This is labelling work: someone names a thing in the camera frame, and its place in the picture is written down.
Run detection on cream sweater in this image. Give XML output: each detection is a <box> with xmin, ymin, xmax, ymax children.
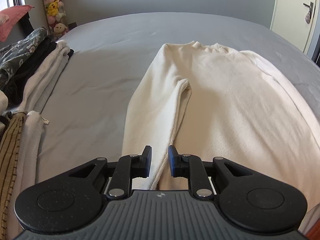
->
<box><xmin>122</xmin><ymin>42</ymin><xmax>319</xmax><ymax>209</ymax></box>

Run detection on grey bed sheet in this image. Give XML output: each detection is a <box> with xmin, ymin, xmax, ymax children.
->
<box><xmin>36</xmin><ymin>12</ymin><xmax>319</xmax><ymax>182</ymax></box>

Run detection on white folded garment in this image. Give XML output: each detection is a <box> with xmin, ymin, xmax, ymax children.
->
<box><xmin>7</xmin><ymin>111</ymin><xmax>45</xmax><ymax>239</ymax></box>

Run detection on brown striped garment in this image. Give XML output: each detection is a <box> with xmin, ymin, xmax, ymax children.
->
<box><xmin>1</xmin><ymin>112</ymin><xmax>27</xmax><ymax>239</ymax></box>

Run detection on folded beige garment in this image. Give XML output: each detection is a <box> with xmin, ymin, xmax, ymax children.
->
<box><xmin>13</xmin><ymin>40</ymin><xmax>71</xmax><ymax>112</ymax></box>

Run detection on black folded garment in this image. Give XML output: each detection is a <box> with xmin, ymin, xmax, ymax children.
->
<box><xmin>3</xmin><ymin>37</ymin><xmax>73</xmax><ymax>107</ymax></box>

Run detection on floral black jeans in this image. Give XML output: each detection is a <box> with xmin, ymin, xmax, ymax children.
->
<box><xmin>0</xmin><ymin>27</ymin><xmax>48</xmax><ymax>90</ymax></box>

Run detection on plush toy tube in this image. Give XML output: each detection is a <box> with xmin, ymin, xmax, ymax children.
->
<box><xmin>43</xmin><ymin>0</ymin><xmax>69</xmax><ymax>40</ymax></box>

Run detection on cream door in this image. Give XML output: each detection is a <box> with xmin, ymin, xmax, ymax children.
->
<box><xmin>270</xmin><ymin>0</ymin><xmax>319</xmax><ymax>54</ymax></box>

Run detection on small bag on door handle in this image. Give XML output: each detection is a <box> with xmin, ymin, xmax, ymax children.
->
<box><xmin>305</xmin><ymin>11</ymin><xmax>312</xmax><ymax>24</ymax></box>

